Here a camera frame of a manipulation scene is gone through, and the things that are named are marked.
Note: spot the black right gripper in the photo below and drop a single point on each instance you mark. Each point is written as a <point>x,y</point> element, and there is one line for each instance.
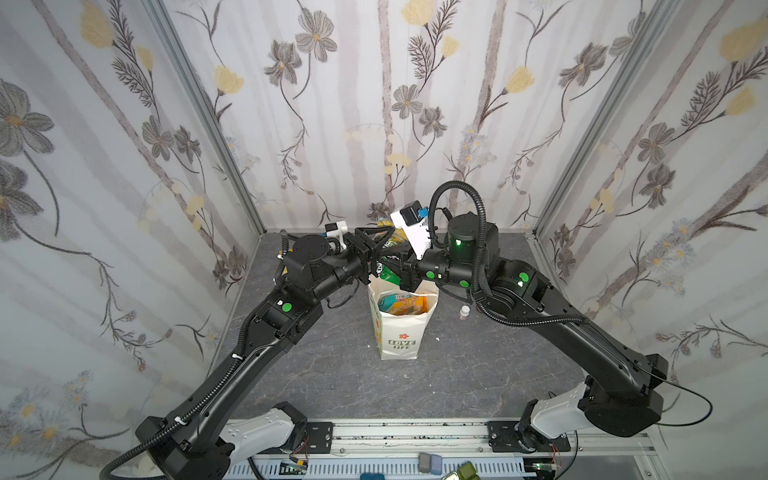
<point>411,262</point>

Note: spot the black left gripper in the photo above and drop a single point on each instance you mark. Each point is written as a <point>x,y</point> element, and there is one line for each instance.
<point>366,245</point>

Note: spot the green yellow snack pack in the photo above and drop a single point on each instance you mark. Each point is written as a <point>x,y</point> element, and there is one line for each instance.
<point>403,248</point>

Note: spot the white paper shopping bag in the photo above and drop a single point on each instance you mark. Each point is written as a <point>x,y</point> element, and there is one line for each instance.
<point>399,337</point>

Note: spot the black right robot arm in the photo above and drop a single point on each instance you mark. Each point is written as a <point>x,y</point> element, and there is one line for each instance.
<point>452,243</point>

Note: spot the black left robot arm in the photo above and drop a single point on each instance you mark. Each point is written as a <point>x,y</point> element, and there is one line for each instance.
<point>187,442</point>

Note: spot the orange snack pack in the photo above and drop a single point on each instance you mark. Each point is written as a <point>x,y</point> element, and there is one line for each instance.
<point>403,304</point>

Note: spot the small white bottle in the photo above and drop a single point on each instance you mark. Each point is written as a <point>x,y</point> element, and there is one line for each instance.
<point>464,312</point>

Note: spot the green yellow object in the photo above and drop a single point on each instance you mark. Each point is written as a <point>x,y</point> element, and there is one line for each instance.
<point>466,471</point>

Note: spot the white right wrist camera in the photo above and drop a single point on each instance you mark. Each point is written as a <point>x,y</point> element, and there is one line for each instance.
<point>412,220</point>

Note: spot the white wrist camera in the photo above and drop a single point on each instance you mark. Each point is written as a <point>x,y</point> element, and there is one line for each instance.
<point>412,220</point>
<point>336,231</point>

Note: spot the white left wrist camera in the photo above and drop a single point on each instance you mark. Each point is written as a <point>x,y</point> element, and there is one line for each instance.
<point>336,231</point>

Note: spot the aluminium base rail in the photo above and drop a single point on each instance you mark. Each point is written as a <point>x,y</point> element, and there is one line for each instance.
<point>357,448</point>

